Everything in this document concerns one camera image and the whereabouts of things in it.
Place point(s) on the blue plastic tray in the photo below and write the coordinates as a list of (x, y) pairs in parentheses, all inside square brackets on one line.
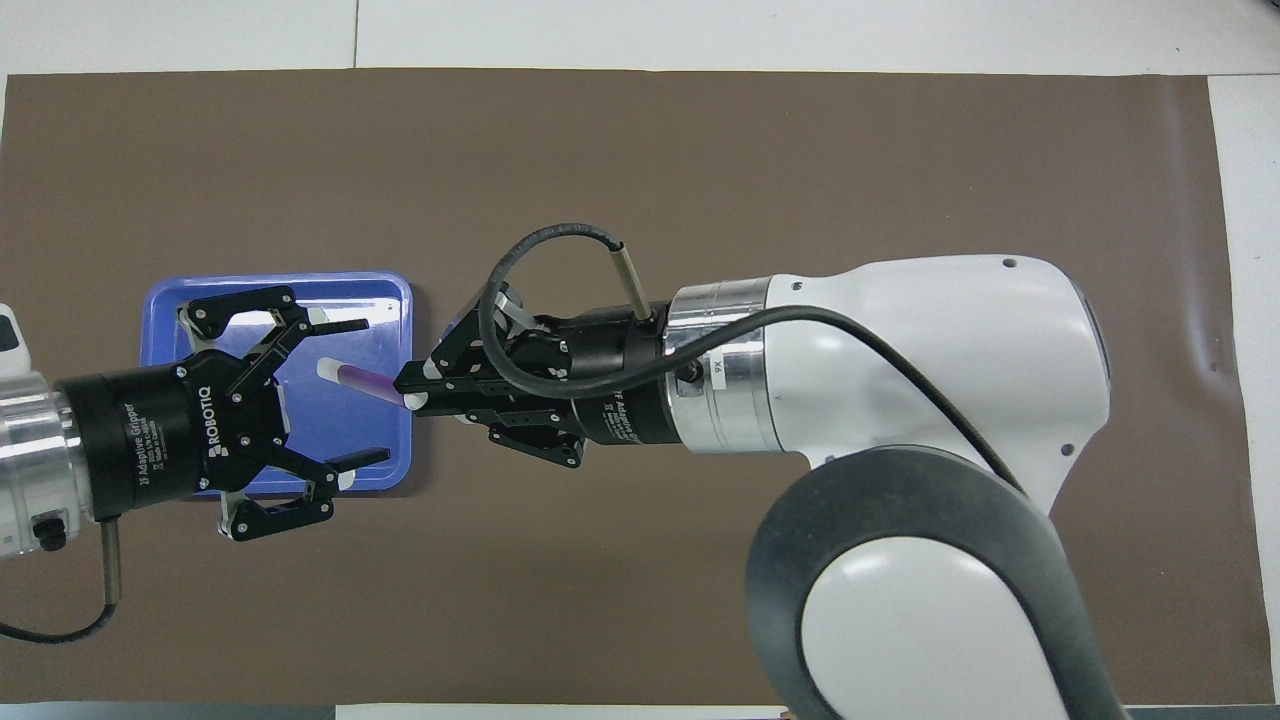
[(340, 430)]

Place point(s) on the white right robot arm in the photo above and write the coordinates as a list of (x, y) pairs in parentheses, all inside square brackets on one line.
[(900, 360)]

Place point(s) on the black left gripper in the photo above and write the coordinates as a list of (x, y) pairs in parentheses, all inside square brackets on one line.
[(150, 440)]

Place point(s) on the purple marker pen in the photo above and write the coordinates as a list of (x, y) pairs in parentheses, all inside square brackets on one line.
[(370, 384)]

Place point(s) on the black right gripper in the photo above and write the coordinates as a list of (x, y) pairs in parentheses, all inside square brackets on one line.
[(625, 410)]

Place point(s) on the brown table mat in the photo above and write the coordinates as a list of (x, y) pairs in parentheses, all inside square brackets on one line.
[(650, 150)]

